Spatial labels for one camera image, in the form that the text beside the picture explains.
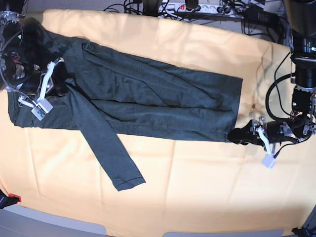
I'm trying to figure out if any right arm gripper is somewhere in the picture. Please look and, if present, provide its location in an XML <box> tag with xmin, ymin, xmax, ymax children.
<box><xmin>18</xmin><ymin>57</ymin><xmax>75</xmax><ymax>109</ymax></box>

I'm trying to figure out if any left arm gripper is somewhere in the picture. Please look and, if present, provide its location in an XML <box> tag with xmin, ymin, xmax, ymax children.
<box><xmin>227</xmin><ymin>116</ymin><xmax>276</xmax><ymax>156</ymax></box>

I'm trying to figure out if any dark green long-sleeve shirt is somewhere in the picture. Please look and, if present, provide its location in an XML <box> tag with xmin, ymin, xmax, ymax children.
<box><xmin>8</xmin><ymin>30</ymin><xmax>242</xmax><ymax>191</ymax></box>

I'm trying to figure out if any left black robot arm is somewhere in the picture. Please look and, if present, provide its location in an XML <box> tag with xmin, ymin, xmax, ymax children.
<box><xmin>228</xmin><ymin>0</ymin><xmax>316</xmax><ymax>158</ymax></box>

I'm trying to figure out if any yellow table cloth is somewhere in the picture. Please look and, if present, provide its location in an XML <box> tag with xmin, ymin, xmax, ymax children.
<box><xmin>0</xmin><ymin>10</ymin><xmax>316</xmax><ymax>237</ymax></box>

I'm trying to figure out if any black clamp right corner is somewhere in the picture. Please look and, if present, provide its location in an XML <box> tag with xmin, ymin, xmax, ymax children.
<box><xmin>292</xmin><ymin>227</ymin><xmax>316</xmax><ymax>237</ymax></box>

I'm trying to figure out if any black power adapter box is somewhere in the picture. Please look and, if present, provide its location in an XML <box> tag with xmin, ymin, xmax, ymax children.
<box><xmin>243</xmin><ymin>8</ymin><xmax>279</xmax><ymax>28</ymax></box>

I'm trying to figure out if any white power strip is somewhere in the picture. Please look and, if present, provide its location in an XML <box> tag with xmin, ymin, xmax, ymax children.
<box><xmin>158</xmin><ymin>2</ymin><xmax>243</xmax><ymax>18</ymax></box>

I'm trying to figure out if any red and black clamp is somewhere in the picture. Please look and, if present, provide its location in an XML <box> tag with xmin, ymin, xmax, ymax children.
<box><xmin>0</xmin><ymin>190</ymin><xmax>21</xmax><ymax>209</ymax></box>

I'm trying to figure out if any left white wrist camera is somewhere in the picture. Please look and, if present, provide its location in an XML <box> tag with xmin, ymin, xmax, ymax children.
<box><xmin>261</xmin><ymin>154</ymin><xmax>276</xmax><ymax>168</ymax></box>

